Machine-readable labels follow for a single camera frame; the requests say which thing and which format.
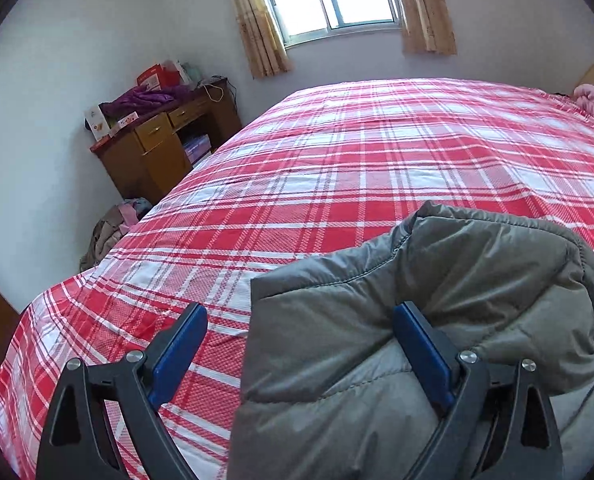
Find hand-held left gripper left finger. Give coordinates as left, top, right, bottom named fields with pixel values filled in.
left=36, top=302, right=209, bottom=480

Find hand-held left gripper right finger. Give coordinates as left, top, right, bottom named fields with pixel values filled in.
left=393, top=302, right=564, bottom=480

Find grey puffer jacket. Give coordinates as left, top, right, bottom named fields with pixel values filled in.
left=229, top=200, right=594, bottom=480

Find pile of clothes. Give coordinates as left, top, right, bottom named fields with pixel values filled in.
left=80, top=197, right=153, bottom=271

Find purple clothes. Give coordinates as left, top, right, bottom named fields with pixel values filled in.
left=100, top=85, right=190, bottom=118

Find wooden desk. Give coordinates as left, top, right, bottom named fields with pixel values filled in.
left=90, top=77, right=243, bottom=201

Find stack of purple boxes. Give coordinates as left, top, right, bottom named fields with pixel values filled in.
left=182, top=132, right=212, bottom=166

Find bed with red plaid sheet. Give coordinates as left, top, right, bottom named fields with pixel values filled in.
left=0, top=77, right=594, bottom=480

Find white cardboard box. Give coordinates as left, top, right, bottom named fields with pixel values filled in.
left=84, top=105, right=110, bottom=142

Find red paper bag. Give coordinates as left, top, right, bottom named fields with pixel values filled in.
left=137, top=63, right=180, bottom=88

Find white plastic bag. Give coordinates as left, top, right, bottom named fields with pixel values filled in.
left=161, top=60, right=202, bottom=88

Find beige patterned curtain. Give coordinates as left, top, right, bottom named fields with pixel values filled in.
left=391, top=0, right=458, bottom=56
left=222, top=0, right=294, bottom=80

